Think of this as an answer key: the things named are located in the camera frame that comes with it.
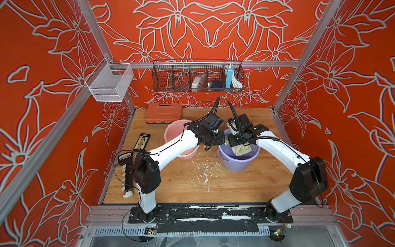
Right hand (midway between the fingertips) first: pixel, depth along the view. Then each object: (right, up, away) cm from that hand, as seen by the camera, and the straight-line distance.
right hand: (226, 139), depth 85 cm
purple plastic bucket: (+3, -9, -15) cm, 18 cm away
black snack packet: (-53, -4, +13) cm, 55 cm away
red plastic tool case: (-42, +17, +29) cm, 54 cm away
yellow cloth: (+6, -5, -4) cm, 9 cm away
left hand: (-2, +1, -7) cm, 7 cm away
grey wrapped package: (-16, +35, +7) cm, 39 cm away
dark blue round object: (-4, +33, +9) cm, 35 cm away
